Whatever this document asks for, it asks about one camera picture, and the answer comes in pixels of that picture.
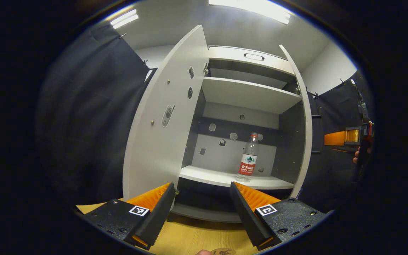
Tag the white cabinet shelf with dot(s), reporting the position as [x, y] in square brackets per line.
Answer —
[218, 175]
[250, 94]

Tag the white cabinet door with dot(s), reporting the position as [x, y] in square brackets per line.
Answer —
[161, 148]
[308, 134]

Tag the round wooden coaster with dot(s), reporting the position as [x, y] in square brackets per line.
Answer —
[223, 252]

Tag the short ceiling light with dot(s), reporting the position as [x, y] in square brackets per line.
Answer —
[124, 18]

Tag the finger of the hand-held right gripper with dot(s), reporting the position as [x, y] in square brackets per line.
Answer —
[335, 138]

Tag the clear red label water bottle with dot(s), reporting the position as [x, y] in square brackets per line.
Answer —
[248, 166]

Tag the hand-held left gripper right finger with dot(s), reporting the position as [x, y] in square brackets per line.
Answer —
[246, 216]

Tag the white cabinet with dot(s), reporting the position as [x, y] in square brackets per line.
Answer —
[221, 156]

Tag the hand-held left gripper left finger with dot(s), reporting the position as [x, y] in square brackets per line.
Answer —
[161, 212]

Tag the long ceiling light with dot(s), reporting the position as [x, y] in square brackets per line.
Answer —
[253, 9]

